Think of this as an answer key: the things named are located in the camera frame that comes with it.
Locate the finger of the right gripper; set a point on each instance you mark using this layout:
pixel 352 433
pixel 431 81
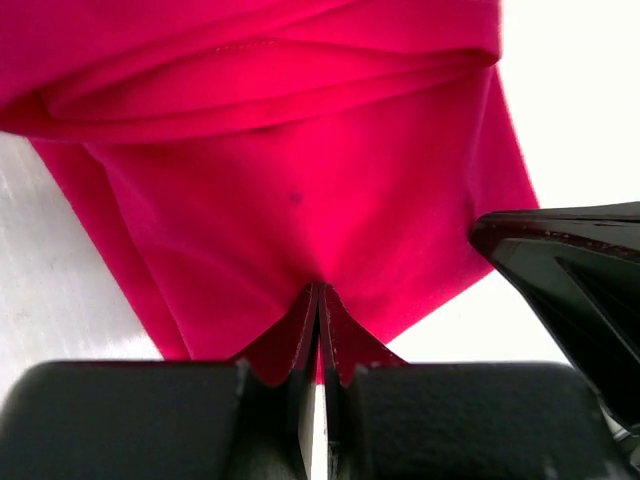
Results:
pixel 578 270

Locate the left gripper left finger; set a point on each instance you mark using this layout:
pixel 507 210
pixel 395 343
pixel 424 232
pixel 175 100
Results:
pixel 248 417

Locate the pink red t shirt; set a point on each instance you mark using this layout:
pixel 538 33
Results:
pixel 223 154

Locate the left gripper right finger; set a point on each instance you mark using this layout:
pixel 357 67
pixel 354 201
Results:
pixel 390 419

